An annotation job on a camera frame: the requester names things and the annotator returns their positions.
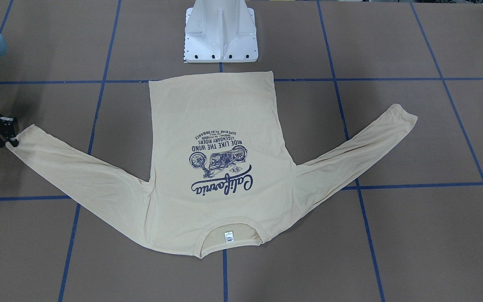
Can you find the cream long-sleeve graphic shirt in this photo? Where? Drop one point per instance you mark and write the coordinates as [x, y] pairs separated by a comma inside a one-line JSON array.
[[221, 176]]

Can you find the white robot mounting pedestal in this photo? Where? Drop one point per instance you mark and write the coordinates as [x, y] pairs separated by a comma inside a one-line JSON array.
[[220, 31]]

